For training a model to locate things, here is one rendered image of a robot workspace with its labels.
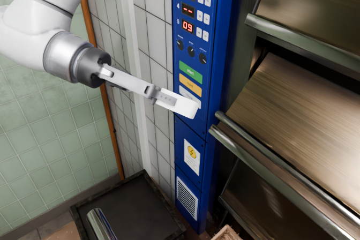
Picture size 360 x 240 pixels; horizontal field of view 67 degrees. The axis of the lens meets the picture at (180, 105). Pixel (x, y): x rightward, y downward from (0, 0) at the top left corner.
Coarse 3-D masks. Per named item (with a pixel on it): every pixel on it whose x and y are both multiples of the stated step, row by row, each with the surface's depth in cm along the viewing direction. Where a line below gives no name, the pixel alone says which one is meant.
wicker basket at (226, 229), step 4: (224, 228) 80; (228, 228) 80; (220, 232) 80; (224, 232) 80; (228, 232) 81; (232, 232) 79; (216, 236) 79; (220, 236) 80; (224, 236) 82; (228, 236) 81; (232, 236) 79; (236, 236) 78
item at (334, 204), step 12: (228, 120) 49; (240, 132) 47; (252, 144) 45; (264, 144) 44; (276, 156) 42; (288, 168) 41; (300, 180) 39; (312, 180) 39; (312, 192) 38; (324, 192) 37; (336, 204) 36; (348, 216) 35
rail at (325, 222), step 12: (216, 132) 54; (228, 144) 52; (240, 144) 52; (240, 156) 50; (252, 156) 48; (252, 168) 48; (264, 168) 47; (276, 180) 45; (288, 192) 43; (300, 204) 42; (312, 204) 41; (312, 216) 41; (324, 216) 40; (324, 228) 39; (336, 228) 38
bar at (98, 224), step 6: (96, 210) 50; (90, 216) 49; (96, 216) 49; (102, 216) 49; (90, 222) 48; (96, 222) 48; (102, 222) 48; (108, 222) 49; (96, 228) 47; (102, 228) 47; (108, 228) 47; (96, 234) 47; (102, 234) 46; (108, 234) 46; (114, 234) 47
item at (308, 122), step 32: (288, 64) 51; (256, 96) 53; (288, 96) 49; (320, 96) 46; (352, 96) 43; (224, 128) 55; (256, 128) 51; (288, 128) 48; (320, 128) 45; (352, 128) 42; (288, 160) 47; (320, 160) 44; (352, 160) 41; (352, 192) 40
